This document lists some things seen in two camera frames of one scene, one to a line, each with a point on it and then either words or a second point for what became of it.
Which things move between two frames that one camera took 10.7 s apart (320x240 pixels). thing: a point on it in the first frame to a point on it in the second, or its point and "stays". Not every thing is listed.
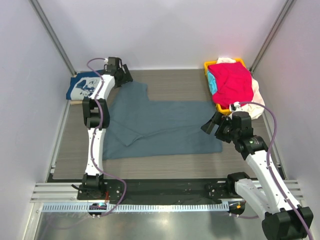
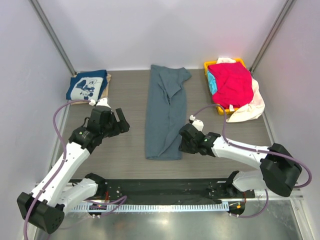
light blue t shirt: [212, 82] stays
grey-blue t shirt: [140, 127] to [165, 112]
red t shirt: [234, 83] stays
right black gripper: [217, 119] to [183, 147]
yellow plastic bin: [206, 64] stays
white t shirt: [253, 110] stays
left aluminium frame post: [54, 35] stays
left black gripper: [127, 77] to [122, 124]
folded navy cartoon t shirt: [83, 85] stays
